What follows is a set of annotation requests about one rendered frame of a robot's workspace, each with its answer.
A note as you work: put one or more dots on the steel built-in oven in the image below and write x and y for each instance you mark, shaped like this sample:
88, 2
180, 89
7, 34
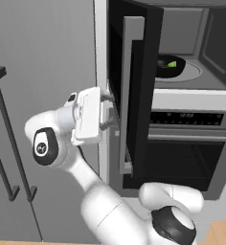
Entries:
188, 153

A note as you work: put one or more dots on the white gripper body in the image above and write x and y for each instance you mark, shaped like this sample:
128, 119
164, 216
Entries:
87, 116

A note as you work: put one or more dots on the green lemon wedge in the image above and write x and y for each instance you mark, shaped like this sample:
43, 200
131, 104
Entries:
172, 64

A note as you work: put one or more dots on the grey fridge door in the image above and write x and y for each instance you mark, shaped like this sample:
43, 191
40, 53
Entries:
9, 204
51, 63

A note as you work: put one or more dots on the black microwave door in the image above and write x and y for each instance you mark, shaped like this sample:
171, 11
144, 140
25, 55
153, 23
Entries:
138, 95

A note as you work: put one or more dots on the grey microwave oven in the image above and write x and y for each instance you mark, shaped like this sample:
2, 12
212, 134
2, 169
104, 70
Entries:
194, 54

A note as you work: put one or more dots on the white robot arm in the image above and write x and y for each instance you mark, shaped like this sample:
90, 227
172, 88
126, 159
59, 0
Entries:
105, 210

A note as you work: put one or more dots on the black bowl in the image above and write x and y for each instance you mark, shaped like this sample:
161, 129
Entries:
170, 67

